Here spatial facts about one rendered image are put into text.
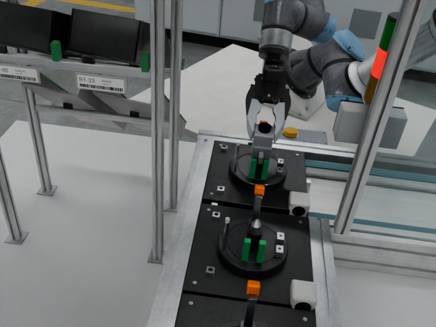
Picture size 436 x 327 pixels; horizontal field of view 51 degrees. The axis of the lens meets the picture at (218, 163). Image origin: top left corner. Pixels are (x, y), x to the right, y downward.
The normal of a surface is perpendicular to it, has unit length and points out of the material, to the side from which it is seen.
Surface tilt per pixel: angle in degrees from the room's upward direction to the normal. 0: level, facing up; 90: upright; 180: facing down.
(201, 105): 0
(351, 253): 90
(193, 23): 90
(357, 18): 90
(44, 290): 0
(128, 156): 0
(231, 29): 90
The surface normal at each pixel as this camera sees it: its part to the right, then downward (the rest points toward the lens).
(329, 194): 0.07, -0.80
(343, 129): -0.11, 0.58
